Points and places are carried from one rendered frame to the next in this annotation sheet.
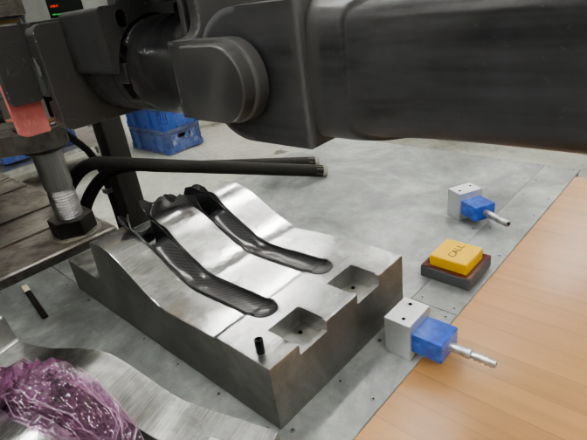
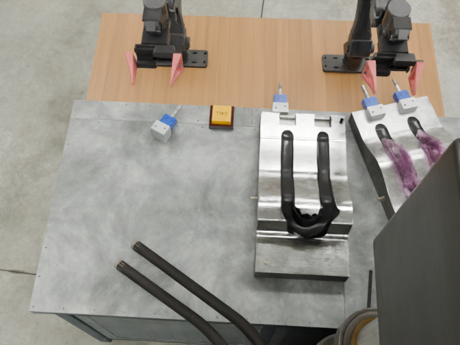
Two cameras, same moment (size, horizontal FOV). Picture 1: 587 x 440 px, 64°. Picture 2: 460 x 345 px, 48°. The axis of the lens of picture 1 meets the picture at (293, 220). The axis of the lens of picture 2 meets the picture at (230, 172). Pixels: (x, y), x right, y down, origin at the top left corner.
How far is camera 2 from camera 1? 1.65 m
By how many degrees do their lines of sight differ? 82
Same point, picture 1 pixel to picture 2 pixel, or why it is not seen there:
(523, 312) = (237, 90)
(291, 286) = (305, 135)
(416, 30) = not seen: outside the picture
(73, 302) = (354, 270)
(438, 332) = (280, 98)
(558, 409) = (278, 71)
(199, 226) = (302, 192)
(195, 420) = (365, 134)
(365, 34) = not seen: outside the picture
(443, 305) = (249, 114)
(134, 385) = (376, 150)
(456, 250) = (221, 113)
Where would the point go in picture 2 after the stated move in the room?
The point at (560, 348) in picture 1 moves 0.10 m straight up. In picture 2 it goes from (250, 76) to (252, 58)
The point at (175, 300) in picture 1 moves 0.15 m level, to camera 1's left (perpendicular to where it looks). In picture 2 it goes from (339, 173) to (378, 208)
